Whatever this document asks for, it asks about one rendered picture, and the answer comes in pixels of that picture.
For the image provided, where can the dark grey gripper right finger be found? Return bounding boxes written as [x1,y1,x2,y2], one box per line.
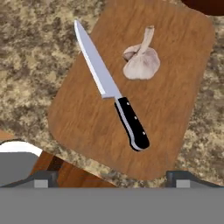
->
[165,170,224,189]

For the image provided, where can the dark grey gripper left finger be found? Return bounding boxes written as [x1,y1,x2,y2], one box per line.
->
[0,170,60,189]

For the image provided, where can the brown wooden cutting board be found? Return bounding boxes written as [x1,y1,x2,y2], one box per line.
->
[47,0,217,181]

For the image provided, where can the white garlic bulb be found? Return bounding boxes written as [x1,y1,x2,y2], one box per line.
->
[122,24,161,81]

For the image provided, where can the brown wooden cupboard front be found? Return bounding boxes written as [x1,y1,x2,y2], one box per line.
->
[0,129,117,188]

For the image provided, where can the white-rimmed grey rounded object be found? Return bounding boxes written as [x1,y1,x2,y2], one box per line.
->
[0,140,44,187]

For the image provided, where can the dark brown round object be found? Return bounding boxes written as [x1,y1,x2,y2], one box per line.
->
[180,0,224,17]

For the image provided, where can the black-handled kitchen knife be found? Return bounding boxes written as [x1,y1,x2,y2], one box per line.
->
[73,19,151,152]

